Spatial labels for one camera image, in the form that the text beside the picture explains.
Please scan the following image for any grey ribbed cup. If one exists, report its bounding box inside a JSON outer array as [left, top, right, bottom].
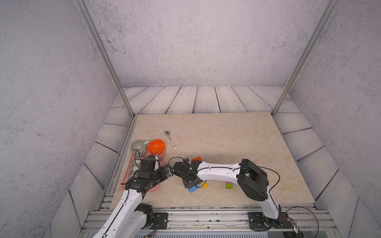
[[130, 140, 149, 158]]

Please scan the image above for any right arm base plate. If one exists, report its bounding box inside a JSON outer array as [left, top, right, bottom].
[[248, 212, 293, 231]]

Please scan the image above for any orange long lego brick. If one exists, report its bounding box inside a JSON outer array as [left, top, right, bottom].
[[192, 156, 202, 161]]

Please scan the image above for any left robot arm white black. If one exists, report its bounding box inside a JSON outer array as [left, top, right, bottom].
[[94, 155, 173, 238]]

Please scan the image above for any right frame post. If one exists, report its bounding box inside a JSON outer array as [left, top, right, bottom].
[[271, 0, 339, 118]]

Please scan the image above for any frame post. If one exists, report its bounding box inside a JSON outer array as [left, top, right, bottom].
[[74, 0, 135, 118], [271, 0, 339, 118]]

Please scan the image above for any metal spoon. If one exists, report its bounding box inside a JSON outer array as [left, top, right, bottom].
[[164, 130, 177, 149]]

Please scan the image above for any orange plastic bowl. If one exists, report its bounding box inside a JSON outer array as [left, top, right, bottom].
[[147, 139, 166, 155]]

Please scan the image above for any pink tray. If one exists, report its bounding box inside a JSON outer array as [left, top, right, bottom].
[[121, 149, 166, 191]]

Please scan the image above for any green checkered cloth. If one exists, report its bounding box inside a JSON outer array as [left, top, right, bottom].
[[127, 159, 141, 179]]

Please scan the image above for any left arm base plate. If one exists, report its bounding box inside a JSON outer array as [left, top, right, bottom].
[[143, 212, 168, 230]]

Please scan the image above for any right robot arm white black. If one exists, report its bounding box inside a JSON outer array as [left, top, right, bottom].
[[173, 159, 281, 221]]

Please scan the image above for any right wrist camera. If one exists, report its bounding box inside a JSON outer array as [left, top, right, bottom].
[[172, 158, 191, 179]]

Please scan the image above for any left frame post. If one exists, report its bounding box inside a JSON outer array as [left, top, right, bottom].
[[74, 0, 135, 118]]

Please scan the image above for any long blue lego brick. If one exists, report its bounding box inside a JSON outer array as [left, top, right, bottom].
[[188, 186, 198, 193]]

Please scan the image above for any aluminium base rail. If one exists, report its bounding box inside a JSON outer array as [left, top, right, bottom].
[[78, 193, 343, 238]]

